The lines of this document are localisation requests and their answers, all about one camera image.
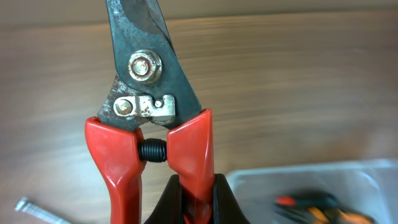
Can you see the red handled pruning shears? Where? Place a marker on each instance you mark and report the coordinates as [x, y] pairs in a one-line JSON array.
[[151, 114]]

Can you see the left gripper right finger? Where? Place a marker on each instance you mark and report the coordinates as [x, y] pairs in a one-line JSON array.
[[226, 209]]

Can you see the black red screwdriver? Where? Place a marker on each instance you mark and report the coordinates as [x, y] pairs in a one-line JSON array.
[[320, 200]]

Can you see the clear plastic container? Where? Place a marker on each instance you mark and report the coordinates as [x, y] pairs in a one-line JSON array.
[[369, 187]]

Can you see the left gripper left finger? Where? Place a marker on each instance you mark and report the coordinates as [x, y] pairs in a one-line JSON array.
[[169, 207]]

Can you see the silver socket wrench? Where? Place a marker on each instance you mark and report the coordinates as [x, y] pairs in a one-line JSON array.
[[24, 205]]

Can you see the orange black pliers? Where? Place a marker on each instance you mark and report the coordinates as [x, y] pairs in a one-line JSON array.
[[314, 215]]

